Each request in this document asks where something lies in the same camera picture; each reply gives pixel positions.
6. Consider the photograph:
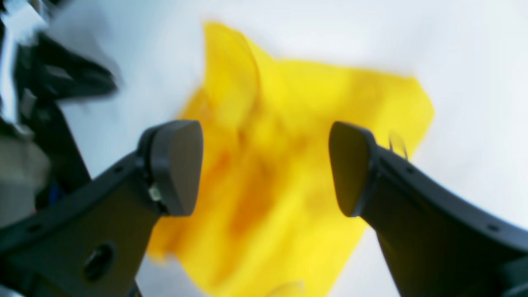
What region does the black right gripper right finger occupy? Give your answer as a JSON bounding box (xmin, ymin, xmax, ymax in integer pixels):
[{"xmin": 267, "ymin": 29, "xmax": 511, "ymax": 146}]
[{"xmin": 329, "ymin": 121, "xmax": 528, "ymax": 297}]

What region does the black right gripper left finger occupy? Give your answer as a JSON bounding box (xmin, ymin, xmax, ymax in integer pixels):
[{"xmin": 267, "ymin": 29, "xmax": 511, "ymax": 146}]
[{"xmin": 0, "ymin": 120, "xmax": 204, "ymax": 297}]

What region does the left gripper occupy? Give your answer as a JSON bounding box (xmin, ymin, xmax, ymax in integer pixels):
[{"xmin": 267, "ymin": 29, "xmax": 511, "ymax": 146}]
[{"xmin": 1, "ymin": 0, "xmax": 117, "ymax": 227}]

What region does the yellow T-shirt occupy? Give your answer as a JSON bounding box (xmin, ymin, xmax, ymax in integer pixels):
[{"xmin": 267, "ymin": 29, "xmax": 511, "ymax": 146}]
[{"xmin": 147, "ymin": 22, "xmax": 434, "ymax": 297}]

